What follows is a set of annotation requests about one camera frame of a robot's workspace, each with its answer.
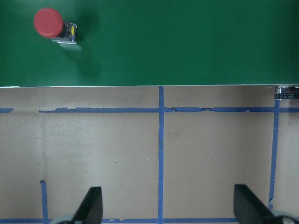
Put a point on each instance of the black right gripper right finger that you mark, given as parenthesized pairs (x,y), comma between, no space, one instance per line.
(248,208)

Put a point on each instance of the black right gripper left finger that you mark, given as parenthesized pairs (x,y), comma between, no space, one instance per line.
(90,210)

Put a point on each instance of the red push button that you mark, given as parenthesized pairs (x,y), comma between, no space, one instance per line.
(49,23)

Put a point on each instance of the green conveyor belt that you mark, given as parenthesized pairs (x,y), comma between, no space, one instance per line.
(152,43)

